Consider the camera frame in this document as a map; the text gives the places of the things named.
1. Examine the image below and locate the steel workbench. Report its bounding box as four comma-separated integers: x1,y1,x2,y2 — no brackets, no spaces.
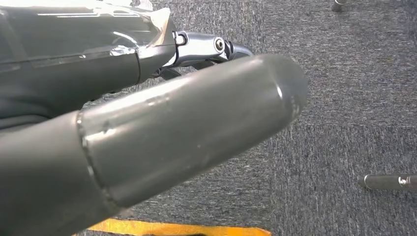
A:
357,173,417,193

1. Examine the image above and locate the yellow floor tape square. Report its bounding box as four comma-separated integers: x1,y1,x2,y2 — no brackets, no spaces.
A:
87,218,271,236

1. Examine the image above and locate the steel table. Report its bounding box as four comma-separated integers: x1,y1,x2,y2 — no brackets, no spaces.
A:
330,0,349,13

